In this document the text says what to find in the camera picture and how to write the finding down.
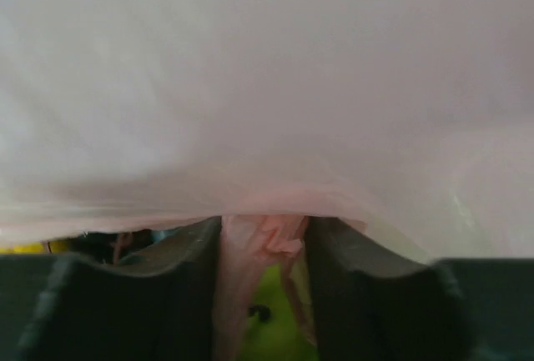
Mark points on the yellow fake lemon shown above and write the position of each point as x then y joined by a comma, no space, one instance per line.
58,246

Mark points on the green fake fruit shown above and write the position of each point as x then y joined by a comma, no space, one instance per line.
279,338

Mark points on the pink plastic bag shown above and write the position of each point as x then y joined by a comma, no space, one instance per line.
412,119

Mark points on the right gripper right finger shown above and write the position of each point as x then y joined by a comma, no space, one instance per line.
370,303

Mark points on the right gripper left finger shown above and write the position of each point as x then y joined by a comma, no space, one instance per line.
155,305

